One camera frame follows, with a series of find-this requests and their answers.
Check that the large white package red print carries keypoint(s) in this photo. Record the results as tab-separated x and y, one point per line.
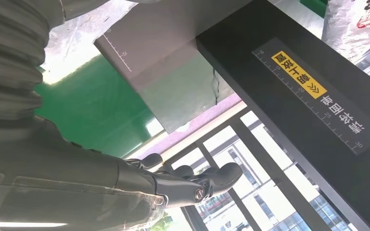
347	25

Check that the black inbound scanner machine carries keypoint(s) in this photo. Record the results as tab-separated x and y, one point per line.
236	63

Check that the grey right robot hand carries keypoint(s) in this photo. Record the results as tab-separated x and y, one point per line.
60	178

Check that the green conveyor belt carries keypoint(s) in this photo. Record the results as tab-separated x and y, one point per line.
92	108

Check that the ruler label with yellow sticker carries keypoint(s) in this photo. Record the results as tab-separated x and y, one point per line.
300	75

